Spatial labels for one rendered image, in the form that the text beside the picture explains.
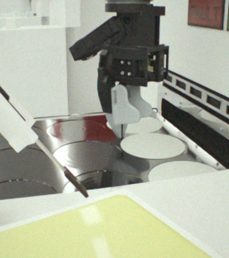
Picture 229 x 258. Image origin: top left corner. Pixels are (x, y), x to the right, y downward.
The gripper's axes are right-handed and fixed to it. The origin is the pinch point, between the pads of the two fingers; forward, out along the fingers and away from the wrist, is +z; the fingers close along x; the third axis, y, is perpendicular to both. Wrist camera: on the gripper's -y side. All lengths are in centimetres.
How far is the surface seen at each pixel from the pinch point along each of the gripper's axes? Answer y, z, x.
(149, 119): 0.4, 1.3, 10.6
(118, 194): 22.4, -12.0, -34.1
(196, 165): 15.3, 1.3, -3.2
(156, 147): 7.7, 1.2, -0.8
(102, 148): 0.9, 1.4, -5.2
